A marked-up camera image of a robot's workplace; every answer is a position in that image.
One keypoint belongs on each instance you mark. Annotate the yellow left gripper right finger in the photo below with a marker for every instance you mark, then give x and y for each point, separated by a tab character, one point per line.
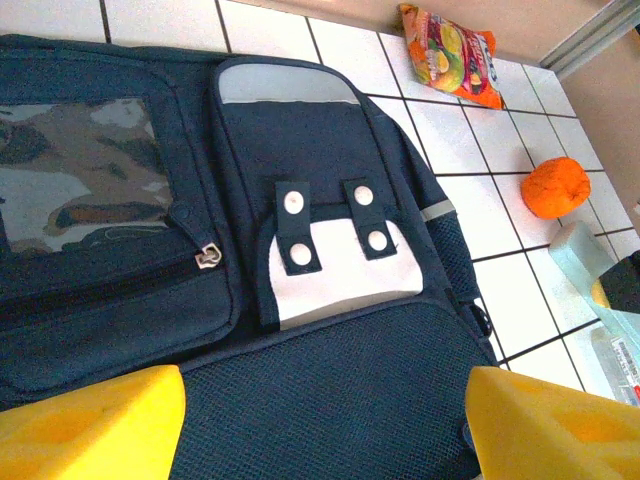
540	435

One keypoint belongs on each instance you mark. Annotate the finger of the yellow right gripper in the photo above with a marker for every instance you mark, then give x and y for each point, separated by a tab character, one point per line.
601	294

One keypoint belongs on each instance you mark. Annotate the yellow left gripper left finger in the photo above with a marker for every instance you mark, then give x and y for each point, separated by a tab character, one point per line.
100	430

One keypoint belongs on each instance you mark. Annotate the pale green pencil case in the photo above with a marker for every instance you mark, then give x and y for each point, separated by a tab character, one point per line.
575	250

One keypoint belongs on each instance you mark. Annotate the clear plastic barcode box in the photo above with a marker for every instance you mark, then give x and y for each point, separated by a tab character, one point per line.
617	365

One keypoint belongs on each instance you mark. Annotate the navy blue backpack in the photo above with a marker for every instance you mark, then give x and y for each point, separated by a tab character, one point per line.
325	380

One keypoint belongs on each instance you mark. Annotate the orange fruit candy bag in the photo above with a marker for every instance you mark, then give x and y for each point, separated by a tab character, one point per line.
450	55

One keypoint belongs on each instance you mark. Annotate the aluminium frame post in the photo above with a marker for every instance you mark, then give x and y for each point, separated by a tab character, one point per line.
595	35

